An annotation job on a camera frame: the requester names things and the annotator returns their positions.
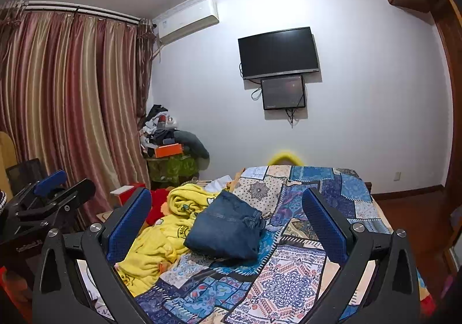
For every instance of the orange box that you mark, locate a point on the orange box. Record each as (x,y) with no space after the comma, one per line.
(168,150)

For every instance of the white wall socket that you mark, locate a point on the white wall socket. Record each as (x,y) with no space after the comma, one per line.
(397,176)

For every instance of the dark grey garment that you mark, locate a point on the dark grey garment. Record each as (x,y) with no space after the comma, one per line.
(193,145)

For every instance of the yellow round object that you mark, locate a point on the yellow round object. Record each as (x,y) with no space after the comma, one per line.
(283,157)

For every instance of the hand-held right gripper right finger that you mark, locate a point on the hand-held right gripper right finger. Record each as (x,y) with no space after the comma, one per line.
(325,226)

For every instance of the white air conditioner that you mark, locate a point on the white air conditioner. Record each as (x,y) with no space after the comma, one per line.
(187,22)

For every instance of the pile of clothes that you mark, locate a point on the pile of clothes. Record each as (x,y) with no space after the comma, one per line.
(158,125)

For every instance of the yellow blanket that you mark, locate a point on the yellow blanket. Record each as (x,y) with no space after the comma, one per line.
(155,248)

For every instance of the black chair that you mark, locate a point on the black chair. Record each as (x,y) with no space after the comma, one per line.
(23,172)

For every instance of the red plush toy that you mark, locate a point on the red plush toy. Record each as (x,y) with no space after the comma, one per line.
(158,201)

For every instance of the black wall television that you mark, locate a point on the black wall television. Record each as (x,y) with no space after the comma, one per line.
(278,51)

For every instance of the small black wall monitor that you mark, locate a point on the small black wall monitor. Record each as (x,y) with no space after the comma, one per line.
(283,93)

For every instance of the pink cloth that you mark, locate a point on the pink cloth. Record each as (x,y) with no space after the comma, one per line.
(449,282)

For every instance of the white cloth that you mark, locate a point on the white cloth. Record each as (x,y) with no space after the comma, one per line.
(220,184)

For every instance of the blue patchwork bedspread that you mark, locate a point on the blue patchwork bedspread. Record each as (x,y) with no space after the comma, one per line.
(288,273)

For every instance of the white curtain rail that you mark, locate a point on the white curtain rail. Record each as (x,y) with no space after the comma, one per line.
(72,8)

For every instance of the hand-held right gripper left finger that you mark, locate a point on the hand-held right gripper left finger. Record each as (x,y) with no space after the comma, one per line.
(130,226)

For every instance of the blue denim jacket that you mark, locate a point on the blue denim jacket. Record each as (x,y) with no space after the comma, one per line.
(223,226)

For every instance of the green covered side table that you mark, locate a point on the green covered side table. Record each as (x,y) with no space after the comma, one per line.
(173,169)

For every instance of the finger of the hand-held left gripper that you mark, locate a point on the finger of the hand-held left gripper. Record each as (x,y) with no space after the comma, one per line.
(54,179)
(72,194)

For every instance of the striped brown curtain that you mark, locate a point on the striped brown curtain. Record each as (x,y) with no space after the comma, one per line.
(72,111)

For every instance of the red white box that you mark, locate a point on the red white box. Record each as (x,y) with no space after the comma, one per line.
(124,191)

